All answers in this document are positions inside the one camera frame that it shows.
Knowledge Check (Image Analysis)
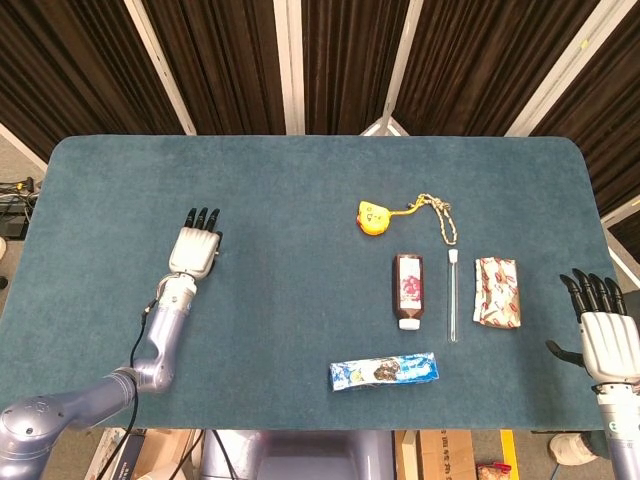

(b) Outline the brown bottle white cap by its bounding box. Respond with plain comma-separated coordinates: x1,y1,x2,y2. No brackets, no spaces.
392,253,425,331

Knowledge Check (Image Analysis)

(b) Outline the red white snack packet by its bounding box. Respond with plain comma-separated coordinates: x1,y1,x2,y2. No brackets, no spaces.
471,256,523,331

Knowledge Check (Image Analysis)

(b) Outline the blue snack bar wrapper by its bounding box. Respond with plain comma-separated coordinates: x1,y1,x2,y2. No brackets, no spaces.
328,351,442,393

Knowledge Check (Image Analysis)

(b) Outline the clear glass test tube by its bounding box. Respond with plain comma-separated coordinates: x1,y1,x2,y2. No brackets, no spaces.
446,248,461,344

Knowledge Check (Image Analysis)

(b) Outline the braided rope lanyard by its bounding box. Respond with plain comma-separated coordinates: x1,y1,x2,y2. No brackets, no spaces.
387,193,460,246

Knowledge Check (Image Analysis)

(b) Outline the black cable bundle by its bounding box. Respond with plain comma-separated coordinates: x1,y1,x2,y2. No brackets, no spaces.
0,177,41,239

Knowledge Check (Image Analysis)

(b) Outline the brown cardboard box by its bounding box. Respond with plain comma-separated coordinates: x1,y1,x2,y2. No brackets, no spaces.
132,429,204,480
394,429,476,480

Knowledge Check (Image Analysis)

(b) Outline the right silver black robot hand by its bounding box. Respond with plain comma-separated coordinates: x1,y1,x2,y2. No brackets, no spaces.
544,268,640,385

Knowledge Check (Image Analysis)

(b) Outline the white shoe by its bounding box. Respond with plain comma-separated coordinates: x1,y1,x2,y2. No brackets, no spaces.
548,432,599,465

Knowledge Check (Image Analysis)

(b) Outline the dark brown curtain panel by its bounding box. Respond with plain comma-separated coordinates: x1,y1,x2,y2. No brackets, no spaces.
529,0,640,216
0,0,184,161
142,0,289,136
301,0,411,135
394,0,601,137

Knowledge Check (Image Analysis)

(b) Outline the blue table cloth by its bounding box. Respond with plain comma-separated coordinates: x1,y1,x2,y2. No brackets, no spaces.
0,134,619,434

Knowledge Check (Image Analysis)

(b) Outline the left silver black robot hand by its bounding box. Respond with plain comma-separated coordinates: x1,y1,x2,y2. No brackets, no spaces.
168,206,224,280

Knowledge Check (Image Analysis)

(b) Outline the white blue printed box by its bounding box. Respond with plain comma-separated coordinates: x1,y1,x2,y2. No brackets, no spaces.
84,428,151,480

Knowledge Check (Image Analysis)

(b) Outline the red patterned snack bag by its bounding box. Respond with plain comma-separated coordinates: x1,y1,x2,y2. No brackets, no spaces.
474,462,514,480

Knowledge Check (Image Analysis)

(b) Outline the white frame post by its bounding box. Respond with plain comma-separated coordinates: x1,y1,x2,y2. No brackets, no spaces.
601,197,640,244
272,0,306,135
379,0,426,121
504,0,629,137
0,122,50,171
123,0,197,136

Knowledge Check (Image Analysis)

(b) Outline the yellow tape measure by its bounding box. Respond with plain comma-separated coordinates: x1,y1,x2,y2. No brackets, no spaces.
356,199,390,237

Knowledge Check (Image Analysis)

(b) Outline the lavender robot base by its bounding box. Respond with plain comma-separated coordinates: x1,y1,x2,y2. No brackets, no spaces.
199,429,396,480

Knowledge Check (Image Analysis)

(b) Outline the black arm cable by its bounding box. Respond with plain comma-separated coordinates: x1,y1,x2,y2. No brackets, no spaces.
97,297,161,480

